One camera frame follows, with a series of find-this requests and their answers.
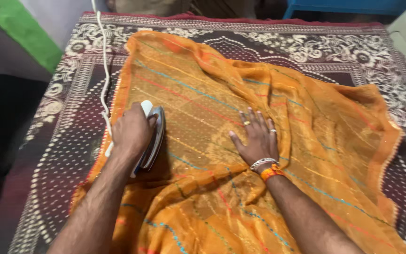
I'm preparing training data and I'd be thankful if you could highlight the person's right hand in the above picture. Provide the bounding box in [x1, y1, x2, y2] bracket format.
[229, 107, 280, 167]

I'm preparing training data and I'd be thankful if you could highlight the person's left hand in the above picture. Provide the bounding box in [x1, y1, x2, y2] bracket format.
[111, 102, 157, 158]

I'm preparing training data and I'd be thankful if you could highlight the white and steel clothes iron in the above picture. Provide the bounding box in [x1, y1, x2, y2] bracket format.
[130, 100, 166, 178]

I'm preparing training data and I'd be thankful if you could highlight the orange striped sheer fabric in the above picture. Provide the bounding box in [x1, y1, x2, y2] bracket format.
[70, 30, 406, 254]

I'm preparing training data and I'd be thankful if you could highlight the maroon patterned white floral blanket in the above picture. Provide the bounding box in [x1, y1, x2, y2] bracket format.
[7, 11, 406, 254]

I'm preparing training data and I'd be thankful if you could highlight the orange thread wristband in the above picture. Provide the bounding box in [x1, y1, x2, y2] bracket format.
[260, 164, 287, 183]

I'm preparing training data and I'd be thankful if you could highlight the blue plastic furniture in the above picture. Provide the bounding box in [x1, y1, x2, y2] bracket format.
[283, 0, 406, 20]

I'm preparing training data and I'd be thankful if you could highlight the white iron power cord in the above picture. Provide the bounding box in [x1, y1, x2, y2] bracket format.
[91, 0, 115, 157]

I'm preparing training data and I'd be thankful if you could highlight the silver chain bracelet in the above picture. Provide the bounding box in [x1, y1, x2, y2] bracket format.
[250, 158, 280, 173]

